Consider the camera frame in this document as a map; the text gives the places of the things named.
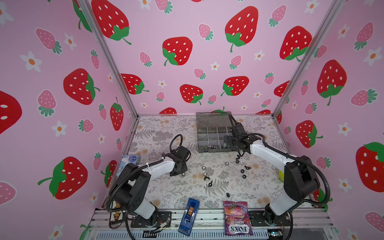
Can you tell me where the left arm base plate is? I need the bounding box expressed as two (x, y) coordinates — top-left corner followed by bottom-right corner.
(130, 211), (172, 228)

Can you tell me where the purple Fox's candy bag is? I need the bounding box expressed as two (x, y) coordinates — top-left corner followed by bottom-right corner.
(223, 201), (254, 236)

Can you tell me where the yellow green bowl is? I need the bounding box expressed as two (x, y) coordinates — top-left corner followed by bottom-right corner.
(279, 171), (284, 182)

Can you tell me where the black keychain tag with letters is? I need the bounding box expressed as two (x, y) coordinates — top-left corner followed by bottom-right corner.
(109, 211), (124, 230)

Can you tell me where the grey plastic compartment organizer box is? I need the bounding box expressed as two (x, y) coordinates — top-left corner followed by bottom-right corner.
(196, 112), (237, 153)

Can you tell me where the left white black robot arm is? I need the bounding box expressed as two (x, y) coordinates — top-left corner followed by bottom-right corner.
(105, 146), (191, 220)

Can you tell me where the blue white tissue pack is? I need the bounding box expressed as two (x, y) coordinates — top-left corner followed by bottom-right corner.
(116, 155), (140, 177)

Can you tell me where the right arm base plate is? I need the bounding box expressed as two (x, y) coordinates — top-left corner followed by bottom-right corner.
(249, 210), (291, 227)

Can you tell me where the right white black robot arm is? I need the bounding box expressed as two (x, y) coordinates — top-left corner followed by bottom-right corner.
(228, 112), (331, 226)

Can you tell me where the blue rectangular plastic box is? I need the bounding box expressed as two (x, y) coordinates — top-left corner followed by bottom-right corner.
(178, 198), (200, 237)

